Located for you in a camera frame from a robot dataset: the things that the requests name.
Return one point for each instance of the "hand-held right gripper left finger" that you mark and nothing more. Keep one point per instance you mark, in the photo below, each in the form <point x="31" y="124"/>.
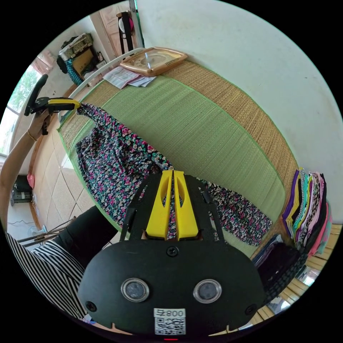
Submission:
<point x="158" y="214"/>

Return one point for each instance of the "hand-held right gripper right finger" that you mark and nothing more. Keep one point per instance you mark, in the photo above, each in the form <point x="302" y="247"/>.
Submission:
<point x="186" y="217"/>

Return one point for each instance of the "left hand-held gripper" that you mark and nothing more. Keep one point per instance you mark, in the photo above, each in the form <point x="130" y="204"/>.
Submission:
<point x="40" y="105"/>

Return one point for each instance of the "floral pants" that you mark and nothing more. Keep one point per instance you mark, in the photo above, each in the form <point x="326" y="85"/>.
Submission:
<point x="112" y="166"/>

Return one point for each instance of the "person's left forearm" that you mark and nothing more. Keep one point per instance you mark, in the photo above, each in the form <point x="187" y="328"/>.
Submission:
<point x="13" y="166"/>

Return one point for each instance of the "person's left hand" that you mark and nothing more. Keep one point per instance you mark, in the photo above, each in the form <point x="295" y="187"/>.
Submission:
<point x="37" y="123"/>

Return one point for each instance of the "cluttered cupboard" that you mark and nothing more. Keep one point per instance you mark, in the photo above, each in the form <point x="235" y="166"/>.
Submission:
<point x="77" y="59"/>

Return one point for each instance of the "window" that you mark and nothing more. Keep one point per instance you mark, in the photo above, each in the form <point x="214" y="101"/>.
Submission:
<point x="18" y="96"/>

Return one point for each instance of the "stack of papers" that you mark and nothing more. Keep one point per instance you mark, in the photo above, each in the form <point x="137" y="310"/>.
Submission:
<point x="123" y="77"/>

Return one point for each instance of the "wooden door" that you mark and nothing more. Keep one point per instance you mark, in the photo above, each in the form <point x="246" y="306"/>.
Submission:
<point x="108" y="29"/>

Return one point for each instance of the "bed with woven mat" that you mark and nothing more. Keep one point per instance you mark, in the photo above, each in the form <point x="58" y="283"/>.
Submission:
<point x="193" y="128"/>

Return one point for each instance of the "black basket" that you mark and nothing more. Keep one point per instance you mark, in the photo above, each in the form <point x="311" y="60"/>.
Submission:
<point x="21" y="189"/>

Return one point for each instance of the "black wooden stand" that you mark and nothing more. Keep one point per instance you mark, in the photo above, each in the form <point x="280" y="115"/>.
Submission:
<point x="126" y="29"/>

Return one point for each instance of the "dark heap of clothes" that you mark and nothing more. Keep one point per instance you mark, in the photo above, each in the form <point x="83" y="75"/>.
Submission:
<point x="281" y="262"/>

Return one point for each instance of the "pile of clothes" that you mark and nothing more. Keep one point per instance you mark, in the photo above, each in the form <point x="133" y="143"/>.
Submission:
<point x="308" y="211"/>

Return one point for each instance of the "person's body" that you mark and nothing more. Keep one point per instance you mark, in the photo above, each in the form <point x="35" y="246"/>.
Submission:
<point x="40" y="264"/>

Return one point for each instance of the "gold-framed wall clock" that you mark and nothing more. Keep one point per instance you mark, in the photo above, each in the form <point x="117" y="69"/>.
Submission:
<point x="152" y="61"/>

